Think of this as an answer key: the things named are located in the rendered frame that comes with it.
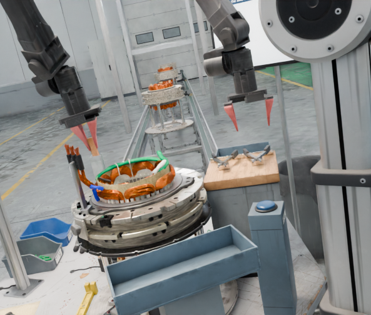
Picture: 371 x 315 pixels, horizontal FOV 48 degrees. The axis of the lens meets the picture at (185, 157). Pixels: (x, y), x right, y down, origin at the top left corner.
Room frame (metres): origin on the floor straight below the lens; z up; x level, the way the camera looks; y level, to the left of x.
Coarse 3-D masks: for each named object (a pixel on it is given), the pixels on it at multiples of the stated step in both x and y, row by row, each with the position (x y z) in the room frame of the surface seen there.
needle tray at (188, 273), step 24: (192, 240) 0.70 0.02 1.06; (216, 240) 0.72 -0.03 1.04; (240, 240) 0.69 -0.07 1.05; (120, 264) 0.67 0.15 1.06; (144, 264) 0.68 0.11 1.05; (168, 264) 0.69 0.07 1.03; (192, 264) 0.68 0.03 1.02; (216, 264) 0.61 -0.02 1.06; (240, 264) 0.62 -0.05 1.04; (120, 288) 0.65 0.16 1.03; (144, 288) 0.57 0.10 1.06; (168, 288) 0.58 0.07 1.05; (192, 288) 0.59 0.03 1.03; (216, 288) 0.62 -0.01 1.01; (120, 312) 0.56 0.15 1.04; (168, 312) 0.60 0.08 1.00; (192, 312) 0.61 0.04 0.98; (216, 312) 0.62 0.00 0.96
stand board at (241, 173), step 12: (264, 156) 1.11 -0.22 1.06; (216, 168) 1.09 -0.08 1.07; (240, 168) 1.05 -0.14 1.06; (252, 168) 1.03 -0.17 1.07; (264, 168) 1.01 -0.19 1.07; (276, 168) 0.99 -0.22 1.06; (204, 180) 1.01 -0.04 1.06; (216, 180) 1.00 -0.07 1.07; (228, 180) 0.98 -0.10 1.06; (240, 180) 0.98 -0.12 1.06; (252, 180) 0.97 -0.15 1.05; (264, 180) 0.97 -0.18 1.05; (276, 180) 0.96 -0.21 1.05
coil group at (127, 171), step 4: (116, 168) 1.02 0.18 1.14; (120, 168) 1.02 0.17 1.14; (124, 168) 1.02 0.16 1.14; (128, 168) 1.03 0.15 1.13; (116, 172) 1.01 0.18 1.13; (120, 172) 1.01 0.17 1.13; (124, 172) 1.02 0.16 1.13; (128, 172) 1.02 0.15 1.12; (112, 176) 1.00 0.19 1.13; (116, 176) 1.01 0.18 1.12; (112, 180) 1.00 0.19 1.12
